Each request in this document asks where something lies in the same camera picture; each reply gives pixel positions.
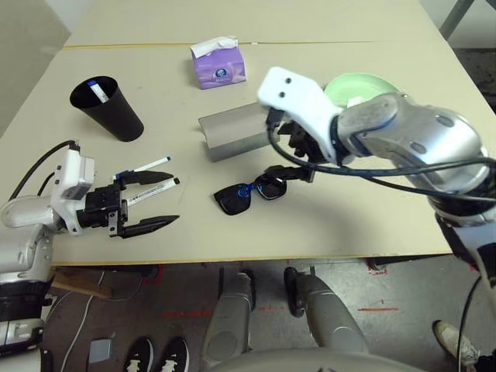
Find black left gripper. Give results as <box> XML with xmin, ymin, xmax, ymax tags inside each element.
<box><xmin>77</xmin><ymin>170</ymin><xmax>181</xmax><ymax>239</ymax></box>

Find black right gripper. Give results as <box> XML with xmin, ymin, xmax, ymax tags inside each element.
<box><xmin>264</xmin><ymin>119</ymin><xmax>330</xmax><ymax>184</ymax></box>

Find black-capped printed white marker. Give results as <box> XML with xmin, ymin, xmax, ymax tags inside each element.
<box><xmin>126</xmin><ymin>177</ymin><xmax>181</xmax><ymax>206</ymax></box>

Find black sunglasses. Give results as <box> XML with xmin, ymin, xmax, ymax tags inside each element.
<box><xmin>213</xmin><ymin>172</ymin><xmax>288</xmax><ymax>217</ymax></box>

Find grey glasses case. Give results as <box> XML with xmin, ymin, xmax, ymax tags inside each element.
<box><xmin>198</xmin><ymin>101</ymin><xmax>295</xmax><ymax>163</ymax></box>

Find green plate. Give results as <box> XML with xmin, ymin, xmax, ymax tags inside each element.
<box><xmin>322</xmin><ymin>73</ymin><xmax>402</xmax><ymax>112</ymax></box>

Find blue-capped white marker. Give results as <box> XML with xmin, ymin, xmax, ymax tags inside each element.
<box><xmin>112</xmin><ymin>156</ymin><xmax>172</xmax><ymax>181</ymax></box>
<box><xmin>87</xmin><ymin>79</ymin><xmax>110</xmax><ymax>105</ymax></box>

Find black table foot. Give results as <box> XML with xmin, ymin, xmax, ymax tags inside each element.
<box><xmin>367</xmin><ymin>255</ymin><xmax>450</xmax><ymax>270</ymax></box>
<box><xmin>112</xmin><ymin>265</ymin><xmax>160</xmax><ymax>278</ymax></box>

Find black cup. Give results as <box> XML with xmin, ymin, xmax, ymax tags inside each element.
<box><xmin>69</xmin><ymin>75</ymin><xmax>145</xmax><ymax>143</ymax></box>

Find wooden block on floor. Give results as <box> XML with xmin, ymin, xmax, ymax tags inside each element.
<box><xmin>50</xmin><ymin>269</ymin><xmax>113</xmax><ymax>300</ymax></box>

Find purple tissue pack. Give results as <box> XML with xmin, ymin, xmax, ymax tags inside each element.
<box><xmin>189</xmin><ymin>36</ymin><xmax>248</xmax><ymax>91</ymax></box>

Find grey robot left leg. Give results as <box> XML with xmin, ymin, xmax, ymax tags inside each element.
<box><xmin>203</xmin><ymin>270</ymin><xmax>257</xmax><ymax>367</ymax></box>

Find grey robot leg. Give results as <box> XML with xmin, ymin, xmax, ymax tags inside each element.
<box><xmin>203</xmin><ymin>270</ymin><xmax>257</xmax><ymax>367</ymax></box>
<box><xmin>284</xmin><ymin>267</ymin><xmax>369</xmax><ymax>354</ymax></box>

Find grey robot right leg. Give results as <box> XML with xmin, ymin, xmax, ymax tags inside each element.
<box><xmin>284</xmin><ymin>267</ymin><xmax>369</xmax><ymax>354</ymax></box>

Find black bystander shoe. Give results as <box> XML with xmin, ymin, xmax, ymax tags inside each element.
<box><xmin>122</xmin><ymin>336</ymin><xmax>154</xmax><ymax>372</ymax></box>
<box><xmin>157</xmin><ymin>336</ymin><xmax>191</xmax><ymax>372</ymax></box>

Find grey box on floor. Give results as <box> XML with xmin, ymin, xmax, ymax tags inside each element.
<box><xmin>89</xmin><ymin>338</ymin><xmax>114</xmax><ymax>363</ymax></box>

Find grey robot torso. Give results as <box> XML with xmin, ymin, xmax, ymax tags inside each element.
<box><xmin>208</xmin><ymin>346</ymin><xmax>439</xmax><ymax>372</ymax></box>

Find white bystander shoe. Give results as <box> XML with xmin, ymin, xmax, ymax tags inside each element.
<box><xmin>432</xmin><ymin>320</ymin><xmax>481</xmax><ymax>367</ymax></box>

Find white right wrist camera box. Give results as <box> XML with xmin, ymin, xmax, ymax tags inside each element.
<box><xmin>257</xmin><ymin>66</ymin><xmax>346</xmax><ymax>164</ymax></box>

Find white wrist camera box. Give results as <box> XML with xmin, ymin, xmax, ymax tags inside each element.
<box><xmin>257</xmin><ymin>66</ymin><xmax>346</xmax><ymax>164</ymax></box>
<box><xmin>50</xmin><ymin>149</ymin><xmax>97</xmax><ymax>236</ymax></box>

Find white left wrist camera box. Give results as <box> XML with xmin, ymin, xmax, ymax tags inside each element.
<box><xmin>50</xmin><ymin>149</ymin><xmax>97</xmax><ymax>236</ymax></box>

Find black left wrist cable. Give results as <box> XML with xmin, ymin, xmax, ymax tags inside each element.
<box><xmin>9</xmin><ymin>139</ymin><xmax>81</xmax><ymax>202</ymax></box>

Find white floor cable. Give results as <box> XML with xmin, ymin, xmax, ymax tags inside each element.
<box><xmin>42</xmin><ymin>270</ymin><xmax>106</xmax><ymax>372</ymax></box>

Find neighbouring table with metal frame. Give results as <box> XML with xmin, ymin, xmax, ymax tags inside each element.
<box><xmin>439</xmin><ymin>0</ymin><xmax>496</xmax><ymax>40</ymax></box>

